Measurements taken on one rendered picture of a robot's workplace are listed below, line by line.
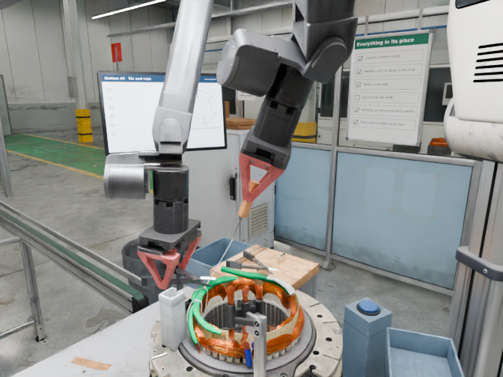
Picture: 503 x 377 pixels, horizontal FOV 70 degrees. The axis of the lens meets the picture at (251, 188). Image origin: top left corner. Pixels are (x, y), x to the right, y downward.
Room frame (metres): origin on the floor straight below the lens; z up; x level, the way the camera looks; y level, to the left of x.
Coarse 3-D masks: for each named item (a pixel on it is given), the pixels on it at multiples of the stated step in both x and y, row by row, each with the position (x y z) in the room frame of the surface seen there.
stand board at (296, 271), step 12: (264, 252) 0.90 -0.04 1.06; (276, 252) 0.90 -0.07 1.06; (252, 264) 0.83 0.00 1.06; (264, 264) 0.83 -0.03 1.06; (276, 264) 0.83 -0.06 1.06; (288, 264) 0.83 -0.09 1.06; (300, 264) 0.83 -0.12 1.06; (312, 264) 0.83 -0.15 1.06; (216, 276) 0.79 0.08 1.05; (276, 276) 0.77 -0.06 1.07; (288, 276) 0.77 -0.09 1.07; (300, 276) 0.77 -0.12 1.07; (312, 276) 0.81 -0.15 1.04
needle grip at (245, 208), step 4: (252, 180) 0.53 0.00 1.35; (256, 180) 0.54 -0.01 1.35; (252, 184) 0.52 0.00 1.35; (256, 184) 0.52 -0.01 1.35; (252, 188) 0.52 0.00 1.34; (244, 200) 0.53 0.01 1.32; (244, 204) 0.53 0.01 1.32; (248, 204) 0.53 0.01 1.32; (240, 208) 0.53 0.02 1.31; (244, 208) 0.53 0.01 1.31; (248, 208) 0.53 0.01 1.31; (240, 212) 0.53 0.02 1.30; (244, 212) 0.53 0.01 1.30; (248, 212) 0.53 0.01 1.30; (240, 216) 0.53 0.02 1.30; (244, 216) 0.53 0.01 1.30
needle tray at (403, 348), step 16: (400, 336) 0.57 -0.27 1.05; (416, 336) 0.56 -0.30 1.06; (432, 336) 0.55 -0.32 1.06; (400, 352) 0.56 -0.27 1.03; (416, 352) 0.56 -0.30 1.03; (432, 352) 0.55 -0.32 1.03; (448, 352) 0.54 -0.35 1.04; (400, 368) 0.52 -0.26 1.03; (416, 368) 0.52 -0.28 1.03; (432, 368) 0.52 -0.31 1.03; (448, 368) 0.52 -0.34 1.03
